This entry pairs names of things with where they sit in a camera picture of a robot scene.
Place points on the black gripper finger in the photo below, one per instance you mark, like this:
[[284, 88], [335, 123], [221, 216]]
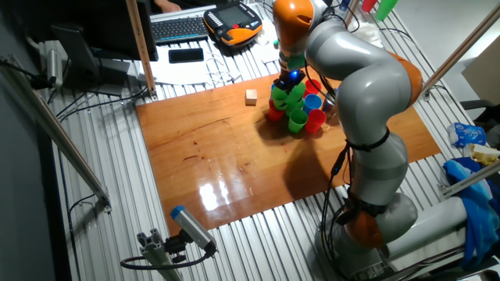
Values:
[[279, 84]]

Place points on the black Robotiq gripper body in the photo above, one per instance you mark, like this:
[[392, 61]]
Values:
[[293, 78]]

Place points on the blue plastic cup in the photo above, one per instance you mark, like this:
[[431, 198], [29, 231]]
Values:
[[312, 103], [272, 87]]

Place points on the red plastic cup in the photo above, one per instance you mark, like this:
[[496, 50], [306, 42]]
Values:
[[315, 120], [369, 4], [274, 115], [313, 86]]

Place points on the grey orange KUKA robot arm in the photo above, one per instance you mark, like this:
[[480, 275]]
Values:
[[363, 78]]

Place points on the green plastic cup stack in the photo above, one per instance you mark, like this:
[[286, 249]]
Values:
[[386, 8]]

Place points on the operator bare hand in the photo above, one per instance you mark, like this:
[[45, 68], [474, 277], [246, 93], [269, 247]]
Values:
[[166, 6]]

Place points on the small wooden cube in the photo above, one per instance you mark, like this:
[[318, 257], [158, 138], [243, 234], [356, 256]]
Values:
[[251, 97]]

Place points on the white paper sheet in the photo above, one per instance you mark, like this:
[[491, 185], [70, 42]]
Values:
[[183, 74], [269, 50]]

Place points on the orange black teach pendant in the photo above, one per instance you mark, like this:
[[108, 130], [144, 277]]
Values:
[[234, 17]]

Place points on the white tissue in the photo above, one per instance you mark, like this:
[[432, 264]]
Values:
[[367, 33]]

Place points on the clear bottle blue cap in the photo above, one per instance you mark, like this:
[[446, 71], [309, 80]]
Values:
[[343, 6]]

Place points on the wooden work board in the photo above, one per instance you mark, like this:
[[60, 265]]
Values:
[[234, 164]]

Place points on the black smartphone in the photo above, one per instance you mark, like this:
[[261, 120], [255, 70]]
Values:
[[186, 55]]

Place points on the black computer keyboard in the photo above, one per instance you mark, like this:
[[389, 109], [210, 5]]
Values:
[[177, 29]]

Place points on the blue plastic bag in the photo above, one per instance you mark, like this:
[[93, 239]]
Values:
[[468, 134]]

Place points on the dark computer monitor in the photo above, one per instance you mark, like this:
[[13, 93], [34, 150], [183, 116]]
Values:
[[97, 23]]

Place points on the white tube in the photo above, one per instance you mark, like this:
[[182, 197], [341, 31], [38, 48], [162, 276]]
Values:
[[429, 226]]

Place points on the aluminium profile bar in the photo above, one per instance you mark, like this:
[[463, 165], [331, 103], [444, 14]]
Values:
[[468, 179]]

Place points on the yellow snack bag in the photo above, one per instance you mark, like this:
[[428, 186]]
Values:
[[484, 154]]

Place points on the grey monitor stand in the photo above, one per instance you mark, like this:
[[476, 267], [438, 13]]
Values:
[[74, 47]]

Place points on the blue cloth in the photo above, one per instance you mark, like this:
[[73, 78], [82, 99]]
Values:
[[476, 210]]

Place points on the wooden frame post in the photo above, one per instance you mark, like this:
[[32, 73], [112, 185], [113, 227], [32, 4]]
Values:
[[140, 47]]

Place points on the silver camera blue cap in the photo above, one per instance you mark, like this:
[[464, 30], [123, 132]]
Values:
[[193, 228]]

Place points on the aluminium frame beam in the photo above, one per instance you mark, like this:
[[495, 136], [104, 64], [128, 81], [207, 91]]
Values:
[[461, 50], [58, 136]]

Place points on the aluminium camera mount profile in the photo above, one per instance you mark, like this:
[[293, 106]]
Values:
[[156, 253]]

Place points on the silver cylindrical camera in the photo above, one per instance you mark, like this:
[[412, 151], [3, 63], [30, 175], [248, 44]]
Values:
[[54, 66]]

